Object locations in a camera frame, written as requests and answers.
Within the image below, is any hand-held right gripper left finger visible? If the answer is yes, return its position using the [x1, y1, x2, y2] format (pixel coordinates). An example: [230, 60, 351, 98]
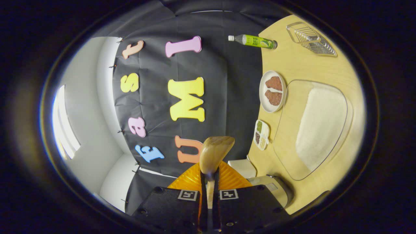
[132, 162, 209, 233]

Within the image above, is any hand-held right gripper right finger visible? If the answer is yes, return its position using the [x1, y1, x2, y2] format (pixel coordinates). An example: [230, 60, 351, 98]
[211, 161, 291, 233]

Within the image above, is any dark lidded silver rice cooker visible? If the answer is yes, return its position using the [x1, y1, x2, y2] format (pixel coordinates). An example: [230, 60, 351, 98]
[247, 175, 294, 208]

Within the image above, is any wooden spoon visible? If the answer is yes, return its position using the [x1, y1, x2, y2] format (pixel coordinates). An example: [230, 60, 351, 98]
[199, 136, 235, 210]

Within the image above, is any clear box of white rice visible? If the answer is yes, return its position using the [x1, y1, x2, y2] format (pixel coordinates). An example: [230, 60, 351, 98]
[273, 79, 354, 181]

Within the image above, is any wire chopstick holder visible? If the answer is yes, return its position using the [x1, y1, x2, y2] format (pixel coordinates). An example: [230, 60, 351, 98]
[286, 21, 338, 58]

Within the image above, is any white toaster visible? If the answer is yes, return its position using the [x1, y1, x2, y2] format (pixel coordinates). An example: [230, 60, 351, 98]
[227, 158, 257, 179]

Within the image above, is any white divided bean dish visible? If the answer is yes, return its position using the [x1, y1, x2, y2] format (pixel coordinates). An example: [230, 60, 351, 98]
[253, 119, 270, 151]

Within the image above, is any black backdrop cloth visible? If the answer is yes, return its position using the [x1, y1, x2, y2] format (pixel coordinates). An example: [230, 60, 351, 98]
[91, 0, 293, 215]

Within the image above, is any red meat piece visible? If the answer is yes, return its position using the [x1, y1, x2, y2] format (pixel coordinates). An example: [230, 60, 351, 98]
[265, 89, 282, 106]
[266, 76, 283, 91]

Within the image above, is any round white plate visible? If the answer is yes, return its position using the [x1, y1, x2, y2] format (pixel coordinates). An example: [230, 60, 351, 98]
[259, 70, 287, 113]

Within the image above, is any green tea bottle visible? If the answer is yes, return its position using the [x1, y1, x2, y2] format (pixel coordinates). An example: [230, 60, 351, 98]
[228, 34, 278, 50]

